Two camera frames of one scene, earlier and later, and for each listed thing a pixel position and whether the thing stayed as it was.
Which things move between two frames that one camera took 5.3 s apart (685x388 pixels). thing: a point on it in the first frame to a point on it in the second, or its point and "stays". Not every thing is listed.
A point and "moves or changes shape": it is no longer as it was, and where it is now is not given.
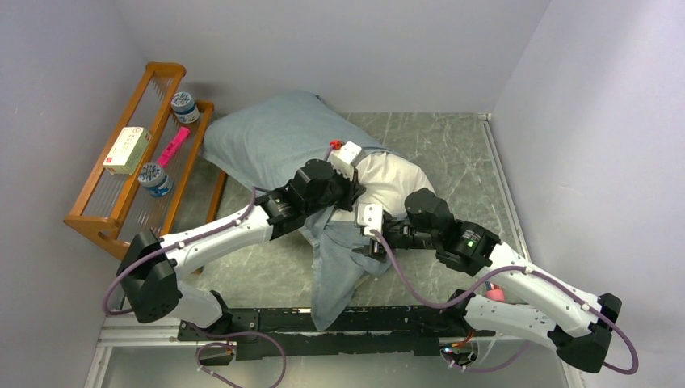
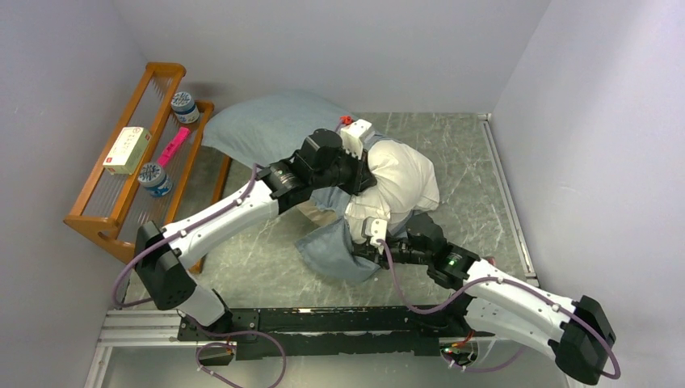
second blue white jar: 153,178 stays
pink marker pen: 176,142 stays
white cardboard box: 126,153 stays
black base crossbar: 375,332 stays
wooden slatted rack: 153,179 stays
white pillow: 388,181 moves or changes shape
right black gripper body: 399,234 to 400,251
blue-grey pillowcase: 261,141 moves or changes shape
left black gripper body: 338,191 to 345,172
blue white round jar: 184,107 stays
